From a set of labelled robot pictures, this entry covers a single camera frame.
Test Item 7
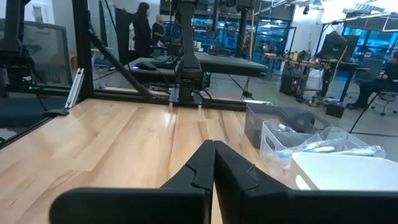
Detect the grey mesh office chair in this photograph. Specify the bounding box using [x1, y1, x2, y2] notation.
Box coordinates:
[0, 18, 74, 90]

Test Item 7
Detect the silver aluminium extrusion bar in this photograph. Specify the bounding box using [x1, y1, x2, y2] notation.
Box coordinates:
[64, 67, 85, 110]

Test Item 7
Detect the dark grey lower desk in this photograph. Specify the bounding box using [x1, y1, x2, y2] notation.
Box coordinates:
[126, 57, 187, 84]

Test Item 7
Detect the black diagonal strut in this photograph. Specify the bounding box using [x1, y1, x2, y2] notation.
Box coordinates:
[88, 29, 153, 98]

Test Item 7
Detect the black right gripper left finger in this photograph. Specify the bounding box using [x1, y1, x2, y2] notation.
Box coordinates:
[160, 139, 215, 224]

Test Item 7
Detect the black pole stand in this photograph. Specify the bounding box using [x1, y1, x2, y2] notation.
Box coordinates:
[234, 6, 253, 98]

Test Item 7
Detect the clear plastic bin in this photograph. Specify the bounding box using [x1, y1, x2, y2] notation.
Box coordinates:
[259, 119, 371, 181]

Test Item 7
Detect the white Crest toothpaste tube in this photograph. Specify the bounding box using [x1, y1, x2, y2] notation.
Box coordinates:
[277, 123, 296, 134]

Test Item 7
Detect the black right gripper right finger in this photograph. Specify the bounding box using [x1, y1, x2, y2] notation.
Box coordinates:
[214, 139, 292, 224]

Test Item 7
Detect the black upright mount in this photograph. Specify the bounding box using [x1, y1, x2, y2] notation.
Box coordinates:
[0, 0, 35, 94]

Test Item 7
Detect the blue white toothbrush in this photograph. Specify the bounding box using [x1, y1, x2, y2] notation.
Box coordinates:
[276, 138, 345, 159]
[329, 144, 386, 159]

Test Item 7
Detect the black computer tower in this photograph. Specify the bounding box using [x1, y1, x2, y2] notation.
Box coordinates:
[279, 74, 302, 97]

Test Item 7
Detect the person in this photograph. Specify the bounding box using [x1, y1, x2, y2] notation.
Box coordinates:
[346, 51, 398, 110]
[132, 2, 152, 58]
[151, 14, 165, 47]

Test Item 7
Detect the backlit keyboard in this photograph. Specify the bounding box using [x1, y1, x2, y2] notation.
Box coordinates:
[152, 55, 175, 65]

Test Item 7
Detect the black desk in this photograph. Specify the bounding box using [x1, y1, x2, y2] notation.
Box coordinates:
[192, 51, 269, 78]

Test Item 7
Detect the white wall notice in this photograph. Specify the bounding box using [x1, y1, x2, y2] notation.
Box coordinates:
[32, 4, 44, 22]

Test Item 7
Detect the black floor box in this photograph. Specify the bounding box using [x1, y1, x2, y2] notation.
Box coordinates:
[325, 102, 345, 119]

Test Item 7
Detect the black fabric panel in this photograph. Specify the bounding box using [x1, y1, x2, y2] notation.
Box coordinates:
[114, 7, 135, 65]

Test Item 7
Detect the smoky grey plastic bin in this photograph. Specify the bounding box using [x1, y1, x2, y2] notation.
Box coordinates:
[244, 103, 332, 149]

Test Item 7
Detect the black computer mouse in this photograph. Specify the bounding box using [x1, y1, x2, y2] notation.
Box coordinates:
[132, 61, 158, 72]

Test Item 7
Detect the cluttered wooden desk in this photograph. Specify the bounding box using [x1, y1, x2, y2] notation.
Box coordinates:
[264, 52, 371, 103]

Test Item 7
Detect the pink toothbrush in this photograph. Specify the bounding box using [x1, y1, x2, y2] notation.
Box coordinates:
[278, 161, 293, 180]

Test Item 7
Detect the yellow hanging strap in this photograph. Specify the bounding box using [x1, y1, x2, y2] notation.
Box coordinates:
[248, 9, 256, 60]

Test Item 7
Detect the black gantry post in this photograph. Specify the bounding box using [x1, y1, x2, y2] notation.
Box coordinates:
[72, 0, 94, 98]

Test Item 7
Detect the black monitor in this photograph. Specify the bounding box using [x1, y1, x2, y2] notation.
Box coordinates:
[317, 30, 360, 62]

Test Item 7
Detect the white plastic bin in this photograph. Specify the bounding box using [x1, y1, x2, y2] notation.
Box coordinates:
[287, 151, 398, 191]

